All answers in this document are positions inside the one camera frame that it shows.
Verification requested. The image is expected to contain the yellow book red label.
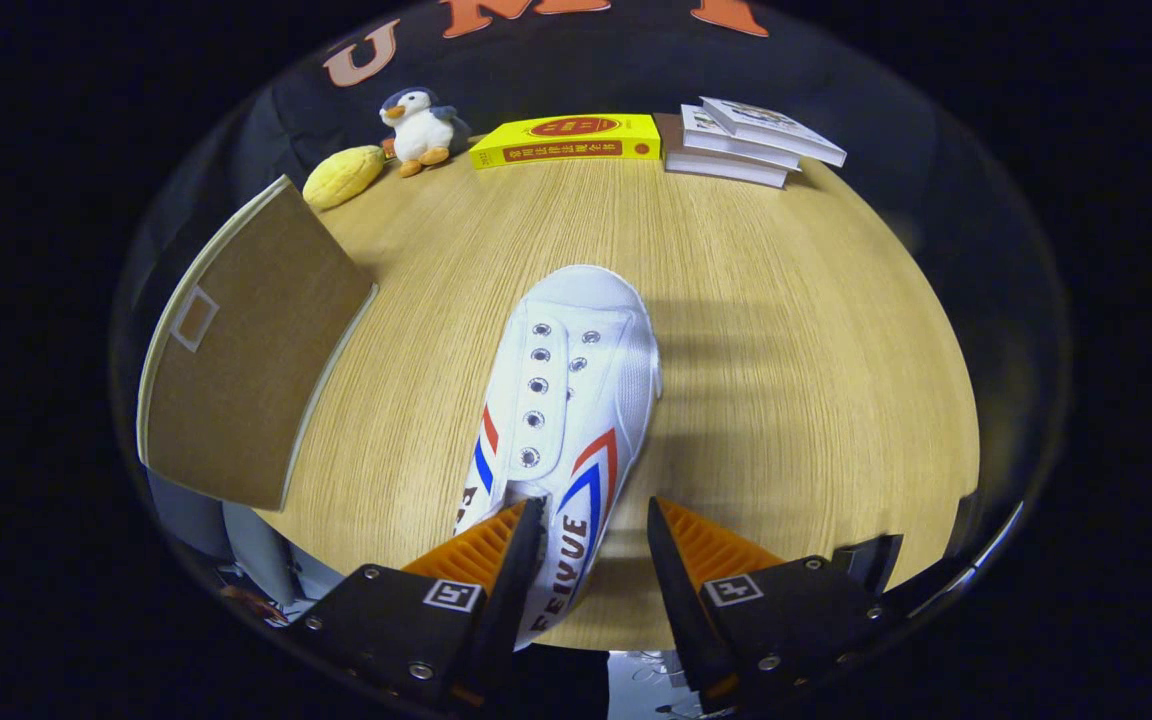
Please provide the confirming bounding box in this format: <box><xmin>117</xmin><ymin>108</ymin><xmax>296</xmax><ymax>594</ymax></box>
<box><xmin>468</xmin><ymin>113</ymin><xmax>662</xmax><ymax>171</ymax></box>

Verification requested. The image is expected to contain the black backdrop cloth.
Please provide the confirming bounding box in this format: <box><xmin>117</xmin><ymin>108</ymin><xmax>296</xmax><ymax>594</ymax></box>
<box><xmin>121</xmin><ymin>0</ymin><xmax>1037</xmax><ymax>301</ymax></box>

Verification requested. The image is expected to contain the white shoe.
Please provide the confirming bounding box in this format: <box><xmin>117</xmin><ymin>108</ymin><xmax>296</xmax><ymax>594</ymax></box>
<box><xmin>453</xmin><ymin>264</ymin><xmax>662</xmax><ymax>653</ymax></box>

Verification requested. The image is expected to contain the beige fabric storage box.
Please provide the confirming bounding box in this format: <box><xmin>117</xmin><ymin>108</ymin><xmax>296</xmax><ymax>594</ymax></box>
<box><xmin>136</xmin><ymin>175</ymin><xmax>379</xmax><ymax>512</ymax></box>

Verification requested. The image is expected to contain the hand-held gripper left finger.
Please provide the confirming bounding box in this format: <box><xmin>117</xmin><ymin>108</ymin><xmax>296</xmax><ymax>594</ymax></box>
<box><xmin>286</xmin><ymin>497</ymin><xmax>547</xmax><ymax>713</ymax></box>

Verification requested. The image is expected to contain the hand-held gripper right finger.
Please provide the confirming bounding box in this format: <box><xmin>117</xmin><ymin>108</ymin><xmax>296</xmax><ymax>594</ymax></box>
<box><xmin>646</xmin><ymin>496</ymin><xmax>885</xmax><ymax>709</ymax></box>

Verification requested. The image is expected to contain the white illustrated book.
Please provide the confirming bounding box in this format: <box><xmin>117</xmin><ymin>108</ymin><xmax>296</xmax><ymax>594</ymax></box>
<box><xmin>699</xmin><ymin>96</ymin><xmax>848</xmax><ymax>168</ymax></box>
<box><xmin>681</xmin><ymin>104</ymin><xmax>802</xmax><ymax>171</ymax></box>

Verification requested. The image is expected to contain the yellow round plush toy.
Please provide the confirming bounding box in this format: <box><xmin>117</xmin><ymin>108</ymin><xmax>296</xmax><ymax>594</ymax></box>
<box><xmin>301</xmin><ymin>145</ymin><xmax>387</xmax><ymax>211</ymax></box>

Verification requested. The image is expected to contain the penguin plush toy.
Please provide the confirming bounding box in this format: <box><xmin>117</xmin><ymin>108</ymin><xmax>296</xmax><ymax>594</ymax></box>
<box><xmin>379</xmin><ymin>87</ymin><xmax>472</xmax><ymax>179</ymax></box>

